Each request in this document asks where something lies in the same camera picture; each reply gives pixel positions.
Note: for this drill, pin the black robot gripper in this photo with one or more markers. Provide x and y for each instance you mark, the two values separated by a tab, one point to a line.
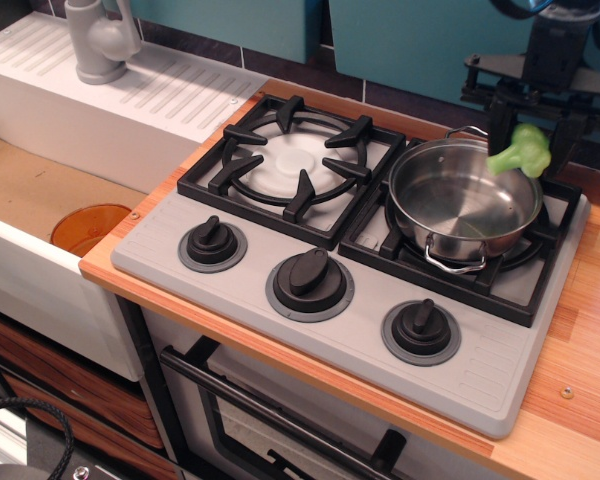
551	77

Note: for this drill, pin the green toy cauliflower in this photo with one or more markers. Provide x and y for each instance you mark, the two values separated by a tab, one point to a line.
529	151

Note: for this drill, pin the stainless steel pot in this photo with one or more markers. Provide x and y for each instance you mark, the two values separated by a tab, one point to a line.
448	204

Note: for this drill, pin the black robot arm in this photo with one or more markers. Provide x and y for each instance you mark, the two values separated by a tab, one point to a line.
571	11

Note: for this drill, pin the right black stove knob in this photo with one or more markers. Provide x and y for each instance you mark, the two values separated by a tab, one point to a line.
421	333

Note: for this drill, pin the black stove knob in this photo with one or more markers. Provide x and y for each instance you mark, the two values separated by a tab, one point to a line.
213	246
421	333
310	287

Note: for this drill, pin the grey toy stove top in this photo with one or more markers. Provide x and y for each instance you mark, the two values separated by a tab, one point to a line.
481	386

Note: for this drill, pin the middle black stove knob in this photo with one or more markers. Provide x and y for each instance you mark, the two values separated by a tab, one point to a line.
310	287

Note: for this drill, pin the left black stove knob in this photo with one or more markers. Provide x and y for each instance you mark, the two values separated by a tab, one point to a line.
213	246

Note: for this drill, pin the right black burner grate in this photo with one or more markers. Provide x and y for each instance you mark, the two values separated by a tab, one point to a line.
511	286

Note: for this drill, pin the black burner grate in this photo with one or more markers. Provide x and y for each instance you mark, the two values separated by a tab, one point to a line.
511	286
318	219

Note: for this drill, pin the left black burner grate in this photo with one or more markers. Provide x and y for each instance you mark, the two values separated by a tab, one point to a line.
318	219

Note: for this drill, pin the white burner disc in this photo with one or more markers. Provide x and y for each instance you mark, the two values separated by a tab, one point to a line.
285	156

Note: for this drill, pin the toy oven door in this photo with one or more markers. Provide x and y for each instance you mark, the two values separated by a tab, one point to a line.
257	422

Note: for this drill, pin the grey toy faucet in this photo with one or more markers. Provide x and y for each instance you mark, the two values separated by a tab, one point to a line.
101	45

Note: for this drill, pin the orange plastic plate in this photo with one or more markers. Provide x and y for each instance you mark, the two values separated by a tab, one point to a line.
82	229

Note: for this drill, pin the white toy sink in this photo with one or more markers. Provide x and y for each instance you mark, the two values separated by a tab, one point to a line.
65	145

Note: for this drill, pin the wooden drawer front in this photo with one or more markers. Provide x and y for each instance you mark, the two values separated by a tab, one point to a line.
109	415

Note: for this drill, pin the black oven door handle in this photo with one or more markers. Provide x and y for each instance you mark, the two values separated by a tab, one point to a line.
194	366

